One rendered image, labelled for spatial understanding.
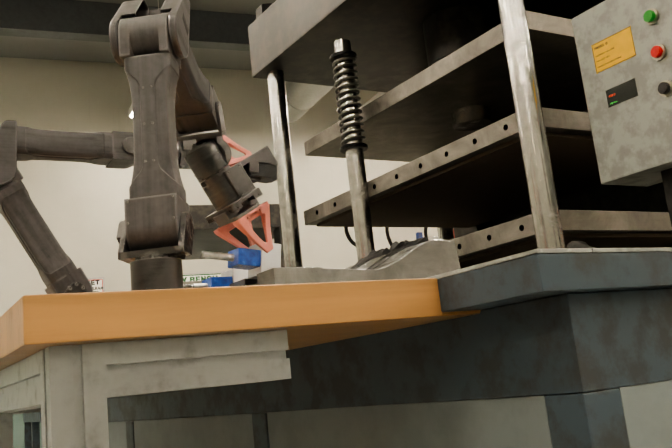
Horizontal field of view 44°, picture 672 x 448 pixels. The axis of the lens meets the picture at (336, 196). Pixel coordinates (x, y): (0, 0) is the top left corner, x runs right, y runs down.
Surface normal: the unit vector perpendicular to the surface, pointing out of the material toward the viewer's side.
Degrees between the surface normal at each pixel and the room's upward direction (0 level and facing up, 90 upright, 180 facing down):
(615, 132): 90
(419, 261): 90
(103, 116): 90
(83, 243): 90
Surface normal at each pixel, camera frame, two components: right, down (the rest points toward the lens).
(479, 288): -0.85, -0.03
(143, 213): -0.10, -0.26
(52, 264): 0.31, -0.40
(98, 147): 0.27, -0.19
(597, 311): 0.52, -0.24
